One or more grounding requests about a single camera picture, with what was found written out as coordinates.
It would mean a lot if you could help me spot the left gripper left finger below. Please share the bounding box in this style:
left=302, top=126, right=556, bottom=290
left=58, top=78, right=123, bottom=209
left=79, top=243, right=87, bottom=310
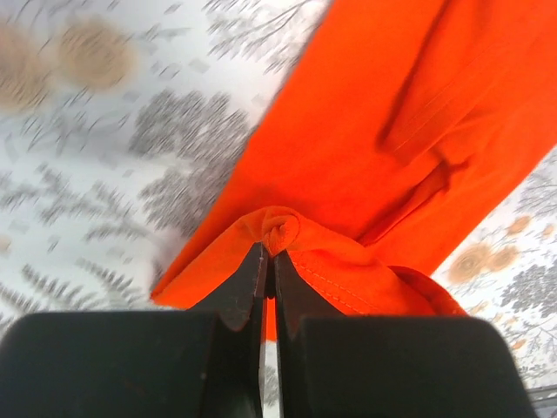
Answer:
left=1, top=244, right=268, bottom=417

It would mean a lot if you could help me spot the floral patterned table mat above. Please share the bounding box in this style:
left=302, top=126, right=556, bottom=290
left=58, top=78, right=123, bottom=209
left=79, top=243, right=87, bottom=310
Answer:
left=1, top=1, right=327, bottom=331

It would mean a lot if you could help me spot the orange t-shirt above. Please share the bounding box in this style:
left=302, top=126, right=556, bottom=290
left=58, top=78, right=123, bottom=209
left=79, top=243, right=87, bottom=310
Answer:
left=152, top=1, right=556, bottom=316

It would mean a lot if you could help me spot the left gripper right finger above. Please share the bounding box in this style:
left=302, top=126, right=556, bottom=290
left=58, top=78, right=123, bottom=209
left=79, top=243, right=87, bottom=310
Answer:
left=274, top=253, right=534, bottom=418

